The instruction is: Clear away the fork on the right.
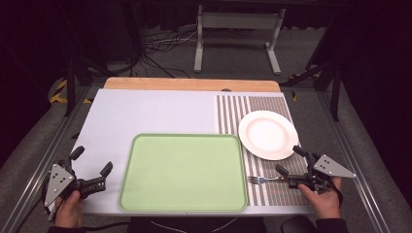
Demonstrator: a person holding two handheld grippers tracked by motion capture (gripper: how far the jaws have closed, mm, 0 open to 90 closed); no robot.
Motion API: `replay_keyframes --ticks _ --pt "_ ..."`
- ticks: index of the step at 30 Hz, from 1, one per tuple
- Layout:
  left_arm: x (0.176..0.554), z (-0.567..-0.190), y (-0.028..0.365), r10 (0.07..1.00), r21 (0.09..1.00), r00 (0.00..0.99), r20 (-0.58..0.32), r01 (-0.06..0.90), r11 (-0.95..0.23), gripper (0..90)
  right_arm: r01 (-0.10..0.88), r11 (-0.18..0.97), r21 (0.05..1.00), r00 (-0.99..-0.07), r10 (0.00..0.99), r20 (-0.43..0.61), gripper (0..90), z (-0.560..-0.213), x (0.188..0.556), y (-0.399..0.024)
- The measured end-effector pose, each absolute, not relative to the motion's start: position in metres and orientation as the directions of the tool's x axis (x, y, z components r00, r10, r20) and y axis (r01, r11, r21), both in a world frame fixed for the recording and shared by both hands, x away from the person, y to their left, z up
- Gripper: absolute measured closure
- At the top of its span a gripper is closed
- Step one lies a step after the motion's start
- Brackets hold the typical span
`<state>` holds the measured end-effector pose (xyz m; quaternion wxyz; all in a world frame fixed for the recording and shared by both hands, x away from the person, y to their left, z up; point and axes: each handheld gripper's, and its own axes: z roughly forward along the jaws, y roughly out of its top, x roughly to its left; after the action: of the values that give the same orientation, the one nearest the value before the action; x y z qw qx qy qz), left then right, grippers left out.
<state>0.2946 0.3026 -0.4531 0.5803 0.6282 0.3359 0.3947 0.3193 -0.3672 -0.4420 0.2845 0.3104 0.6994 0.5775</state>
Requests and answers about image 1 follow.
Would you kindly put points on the grey metal stand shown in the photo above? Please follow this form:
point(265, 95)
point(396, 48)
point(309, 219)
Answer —
point(238, 22)

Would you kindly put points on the striped placemat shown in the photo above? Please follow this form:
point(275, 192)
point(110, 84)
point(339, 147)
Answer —
point(275, 194)

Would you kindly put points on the light green tray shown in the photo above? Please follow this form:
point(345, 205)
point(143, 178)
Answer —
point(183, 173)

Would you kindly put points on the person's right hand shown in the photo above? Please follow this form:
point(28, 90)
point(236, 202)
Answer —
point(324, 202)

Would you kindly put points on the silver fork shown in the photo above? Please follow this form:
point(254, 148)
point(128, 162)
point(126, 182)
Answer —
point(259, 180)

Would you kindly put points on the white table board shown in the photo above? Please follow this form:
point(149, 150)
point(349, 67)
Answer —
point(145, 111)

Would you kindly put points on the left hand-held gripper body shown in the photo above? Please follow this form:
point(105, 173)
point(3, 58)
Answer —
point(58, 181)

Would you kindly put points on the black stand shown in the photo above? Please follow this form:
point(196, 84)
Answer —
point(70, 87)
point(335, 90)

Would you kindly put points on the wooden table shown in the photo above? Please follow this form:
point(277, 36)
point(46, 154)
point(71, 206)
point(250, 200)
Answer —
point(191, 84)

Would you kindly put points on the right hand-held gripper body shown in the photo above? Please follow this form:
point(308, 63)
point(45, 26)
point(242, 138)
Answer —
point(327, 167)

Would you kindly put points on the aluminium frame rail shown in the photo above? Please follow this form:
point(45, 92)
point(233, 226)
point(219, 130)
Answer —
point(350, 149)
point(39, 165)

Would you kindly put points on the person's left hand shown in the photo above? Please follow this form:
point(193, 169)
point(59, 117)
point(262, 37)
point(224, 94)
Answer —
point(68, 210)

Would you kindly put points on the white round plate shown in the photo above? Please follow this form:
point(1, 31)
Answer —
point(268, 135)

